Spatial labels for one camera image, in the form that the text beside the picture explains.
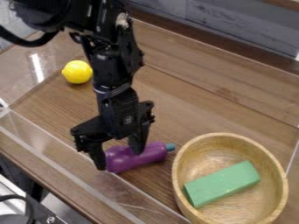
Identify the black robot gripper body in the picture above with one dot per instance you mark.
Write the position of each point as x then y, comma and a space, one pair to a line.
121, 112

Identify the clear acrylic tray walls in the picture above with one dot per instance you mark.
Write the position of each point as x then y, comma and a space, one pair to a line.
212, 84

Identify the green rectangular block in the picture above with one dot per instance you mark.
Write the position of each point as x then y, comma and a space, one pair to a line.
218, 185

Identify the yellow toy lemon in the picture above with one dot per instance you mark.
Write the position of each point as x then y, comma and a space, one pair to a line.
77, 72

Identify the purple toy eggplant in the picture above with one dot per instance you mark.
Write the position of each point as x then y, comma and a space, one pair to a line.
122, 159

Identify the brown wooden bowl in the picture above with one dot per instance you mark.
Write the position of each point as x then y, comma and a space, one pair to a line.
212, 152

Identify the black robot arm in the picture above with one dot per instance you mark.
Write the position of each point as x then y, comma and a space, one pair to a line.
101, 26

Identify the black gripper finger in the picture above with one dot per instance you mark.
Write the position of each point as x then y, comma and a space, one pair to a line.
138, 135
98, 155

